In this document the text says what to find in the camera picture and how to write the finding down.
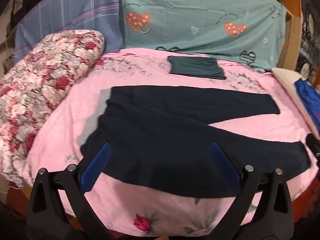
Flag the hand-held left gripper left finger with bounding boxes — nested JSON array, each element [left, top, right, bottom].
[[26, 142, 118, 240]]

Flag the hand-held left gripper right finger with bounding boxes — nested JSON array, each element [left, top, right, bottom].
[[205, 142, 295, 240]]

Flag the dark navy pants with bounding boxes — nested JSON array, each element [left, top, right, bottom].
[[77, 85, 312, 199]]

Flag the pink floral bed sheet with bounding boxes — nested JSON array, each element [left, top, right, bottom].
[[24, 47, 320, 236]]

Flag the orange bed side panel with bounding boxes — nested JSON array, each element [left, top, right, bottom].
[[287, 182, 310, 224]]

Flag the red floral quilt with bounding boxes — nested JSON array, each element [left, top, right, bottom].
[[0, 29, 105, 188]]

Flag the cream cushion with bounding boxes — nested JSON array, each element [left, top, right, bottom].
[[271, 67, 320, 140]]

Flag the folded dark green garment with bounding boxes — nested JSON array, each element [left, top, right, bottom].
[[167, 56, 227, 80]]

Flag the blue folded garment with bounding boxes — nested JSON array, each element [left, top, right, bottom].
[[294, 78, 320, 130]]

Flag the teal heart-print pillow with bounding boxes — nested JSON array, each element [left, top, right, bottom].
[[119, 0, 287, 71]]

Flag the wooden headboard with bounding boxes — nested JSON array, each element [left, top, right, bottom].
[[276, 0, 303, 71]]

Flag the blue plaid pillow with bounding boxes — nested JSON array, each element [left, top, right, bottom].
[[14, 0, 125, 64]]

